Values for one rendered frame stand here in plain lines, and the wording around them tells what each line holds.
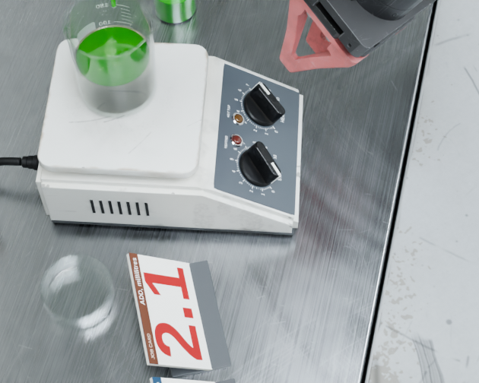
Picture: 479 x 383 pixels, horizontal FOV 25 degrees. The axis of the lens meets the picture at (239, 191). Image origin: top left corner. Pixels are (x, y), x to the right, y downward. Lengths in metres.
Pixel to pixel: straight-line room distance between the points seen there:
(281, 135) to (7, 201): 0.23
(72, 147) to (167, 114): 0.08
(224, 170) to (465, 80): 0.25
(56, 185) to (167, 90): 0.11
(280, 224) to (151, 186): 0.11
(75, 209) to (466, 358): 0.32
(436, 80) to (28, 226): 0.37
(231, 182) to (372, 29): 0.17
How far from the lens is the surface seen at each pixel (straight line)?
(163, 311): 0.80
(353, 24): 0.72
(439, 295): 0.84
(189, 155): 0.79
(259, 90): 0.84
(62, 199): 0.82
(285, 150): 0.85
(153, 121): 0.81
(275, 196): 0.83
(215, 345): 0.81
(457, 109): 0.93
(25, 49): 0.97
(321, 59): 0.76
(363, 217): 0.87
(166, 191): 0.80
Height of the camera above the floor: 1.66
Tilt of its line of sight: 60 degrees down
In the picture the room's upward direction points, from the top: straight up
